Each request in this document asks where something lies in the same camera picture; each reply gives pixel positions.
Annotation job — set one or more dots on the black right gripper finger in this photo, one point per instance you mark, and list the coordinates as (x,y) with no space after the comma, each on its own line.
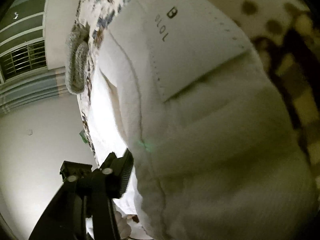
(109,183)

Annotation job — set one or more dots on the white pants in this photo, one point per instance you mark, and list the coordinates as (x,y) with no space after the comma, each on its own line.
(216,156)

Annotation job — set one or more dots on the white gloved right hand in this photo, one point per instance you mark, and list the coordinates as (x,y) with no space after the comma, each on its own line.
(123,227)

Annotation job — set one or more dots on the grey knitted textile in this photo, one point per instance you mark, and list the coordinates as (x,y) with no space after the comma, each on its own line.
(77,51)

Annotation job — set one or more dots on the barred window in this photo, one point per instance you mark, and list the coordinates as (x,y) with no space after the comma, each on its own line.
(22,60)

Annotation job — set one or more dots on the floral fleece bed blanket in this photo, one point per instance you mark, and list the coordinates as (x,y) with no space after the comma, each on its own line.
(284,32)

